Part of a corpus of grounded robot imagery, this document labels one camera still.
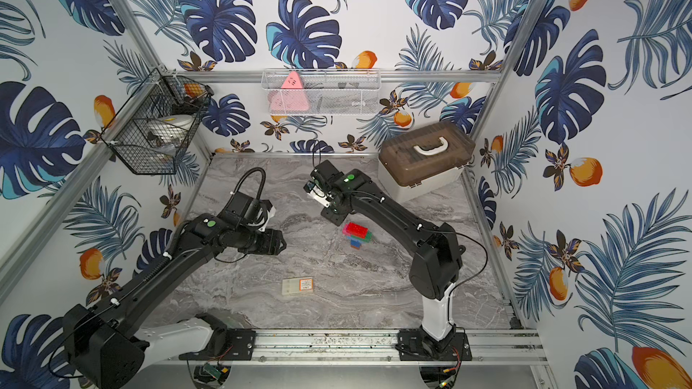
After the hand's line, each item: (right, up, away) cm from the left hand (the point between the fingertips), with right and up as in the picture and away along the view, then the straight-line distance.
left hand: (276, 241), depth 77 cm
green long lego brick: (+28, -1, +11) cm, 30 cm away
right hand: (+17, +9, +7) cm, 21 cm away
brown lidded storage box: (+44, +25, +15) cm, 53 cm away
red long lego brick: (+23, +2, +8) cm, 25 cm away
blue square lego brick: (+23, -4, +15) cm, 28 cm away
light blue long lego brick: (+21, -2, +12) cm, 25 cm away
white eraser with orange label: (+5, -15, +7) cm, 17 cm away
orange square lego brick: (+23, -6, +17) cm, 29 cm away
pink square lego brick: (+20, +1, +10) cm, 22 cm away
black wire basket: (-39, +32, +5) cm, 51 cm away
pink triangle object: (+2, +45, +13) cm, 47 cm away
